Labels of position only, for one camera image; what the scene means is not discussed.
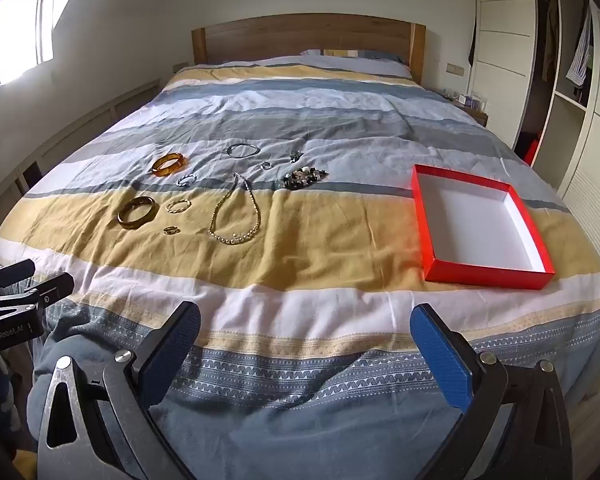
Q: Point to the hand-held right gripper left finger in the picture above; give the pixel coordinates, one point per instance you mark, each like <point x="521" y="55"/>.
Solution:
<point x="172" y="355"/>

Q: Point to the small white box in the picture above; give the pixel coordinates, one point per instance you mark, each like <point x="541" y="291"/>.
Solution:
<point x="462" y="100"/>

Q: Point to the window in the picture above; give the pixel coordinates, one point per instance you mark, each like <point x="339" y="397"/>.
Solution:
<point x="15" y="25"/>

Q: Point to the red cardboard box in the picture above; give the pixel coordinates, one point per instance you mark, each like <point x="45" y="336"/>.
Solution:
<point x="480" y="230"/>

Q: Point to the red bag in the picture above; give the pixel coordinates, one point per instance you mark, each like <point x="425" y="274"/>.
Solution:
<point x="531" y="150"/>

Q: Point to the purple box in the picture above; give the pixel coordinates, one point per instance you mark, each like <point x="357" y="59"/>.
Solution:
<point x="476" y="101"/>

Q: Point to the grey-blue trouser leg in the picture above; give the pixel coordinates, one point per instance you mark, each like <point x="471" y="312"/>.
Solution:
<point x="70" y="335"/>

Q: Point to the wall switch plate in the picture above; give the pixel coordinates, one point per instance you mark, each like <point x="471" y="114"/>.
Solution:
<point x="455" y="68"/>

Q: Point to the white wardrobe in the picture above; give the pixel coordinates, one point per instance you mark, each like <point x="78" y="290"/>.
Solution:
<point x="505" y="35"/>

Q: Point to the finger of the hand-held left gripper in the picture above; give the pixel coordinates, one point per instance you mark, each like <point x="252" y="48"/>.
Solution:
<point x="10" y="272"/>
<point x="50" y="290"/>

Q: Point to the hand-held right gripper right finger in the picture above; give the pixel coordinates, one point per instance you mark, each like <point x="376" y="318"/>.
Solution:
<point x="442" y="355"/>

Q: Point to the wooden nightstand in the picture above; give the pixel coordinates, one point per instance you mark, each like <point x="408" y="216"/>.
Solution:
<point x="477" y="116"/>

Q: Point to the dark brown bangle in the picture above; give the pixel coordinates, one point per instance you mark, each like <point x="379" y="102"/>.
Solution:
<point x="122" y="219"/>

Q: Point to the hanging striped shirt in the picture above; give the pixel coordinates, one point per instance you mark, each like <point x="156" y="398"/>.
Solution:
<point x="579" y="55"/>

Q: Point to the amber bangle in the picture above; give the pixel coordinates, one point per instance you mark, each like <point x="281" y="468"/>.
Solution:
<point x="160" y="167"/>

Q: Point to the wooden headboard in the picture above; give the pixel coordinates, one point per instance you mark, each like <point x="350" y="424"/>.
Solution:
<point x="305" y="35"/>

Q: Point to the grey pillow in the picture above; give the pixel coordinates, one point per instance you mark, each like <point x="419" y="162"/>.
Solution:
<point x="370" y="62"/>

